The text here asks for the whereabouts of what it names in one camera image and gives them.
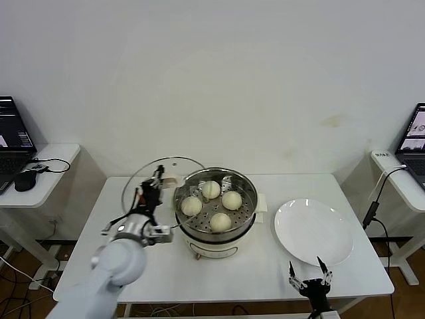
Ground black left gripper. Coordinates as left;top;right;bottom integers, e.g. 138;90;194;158
133;163;166;209

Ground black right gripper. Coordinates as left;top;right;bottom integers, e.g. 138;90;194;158
288;255;334;313

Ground glass lid with cream handle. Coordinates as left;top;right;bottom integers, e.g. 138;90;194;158
122;154;207;230

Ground white steamed baozi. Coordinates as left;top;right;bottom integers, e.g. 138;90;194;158
220;191;243;211
181;195;203;216
209;212;232;233
201;180;222;200

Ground stainless steel steamer basket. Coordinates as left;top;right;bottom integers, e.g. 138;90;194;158
164;167;268;242

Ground white round plate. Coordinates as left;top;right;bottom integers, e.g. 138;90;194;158
274;198;355;267

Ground cream electric cooker pot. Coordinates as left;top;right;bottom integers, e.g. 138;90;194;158
172;212;266;262

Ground white side table with mouse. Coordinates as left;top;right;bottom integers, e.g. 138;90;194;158
0;143;82;280

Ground black computer mouse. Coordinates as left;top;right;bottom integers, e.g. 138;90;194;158
14;169;37;192

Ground white side table with label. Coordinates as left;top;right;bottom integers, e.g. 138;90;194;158
371;150;425;286

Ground black laptop with dark screen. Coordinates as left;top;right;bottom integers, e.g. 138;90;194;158
0;96;38;195

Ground white floor power strip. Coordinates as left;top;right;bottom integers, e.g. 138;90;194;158
29;270;64;292

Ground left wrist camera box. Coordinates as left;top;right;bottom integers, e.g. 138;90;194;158
145;225;174;245

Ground white main table frame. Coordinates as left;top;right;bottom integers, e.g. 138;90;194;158
116;298;366;319

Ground black cable with adapter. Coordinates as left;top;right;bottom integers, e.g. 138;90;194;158
362;167;396;276

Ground white laptop cable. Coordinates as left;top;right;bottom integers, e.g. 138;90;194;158
371;164;408;200

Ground white coiled floor cable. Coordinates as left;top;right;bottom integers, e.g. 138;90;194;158
132;304;200;317

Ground grey laptop with camera views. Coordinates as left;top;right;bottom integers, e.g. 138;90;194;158
394;103;425;192

